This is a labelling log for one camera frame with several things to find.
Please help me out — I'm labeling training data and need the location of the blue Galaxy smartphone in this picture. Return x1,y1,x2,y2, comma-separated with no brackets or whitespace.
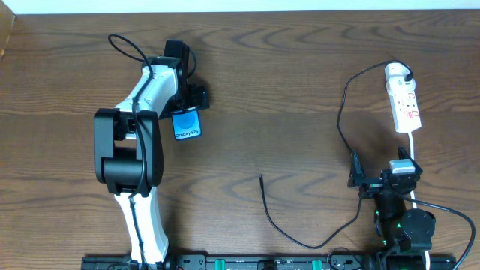
172,111,202,141

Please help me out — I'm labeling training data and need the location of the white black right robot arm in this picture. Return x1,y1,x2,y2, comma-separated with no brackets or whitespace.
348,146,436,270

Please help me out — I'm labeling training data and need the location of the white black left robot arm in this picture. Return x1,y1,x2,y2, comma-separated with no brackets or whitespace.
94,56,208,269

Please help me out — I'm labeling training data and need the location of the white charger adapter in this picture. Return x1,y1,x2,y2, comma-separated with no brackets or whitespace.
386,76,416,96

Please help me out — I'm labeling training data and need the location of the white power strip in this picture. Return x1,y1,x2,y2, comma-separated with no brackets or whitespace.
385,62,422,134

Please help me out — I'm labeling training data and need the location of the white power strip cord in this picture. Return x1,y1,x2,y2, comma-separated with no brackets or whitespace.
406,130,431,270

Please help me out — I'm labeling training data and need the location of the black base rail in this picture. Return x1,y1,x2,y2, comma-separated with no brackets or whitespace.
80,253,456,270

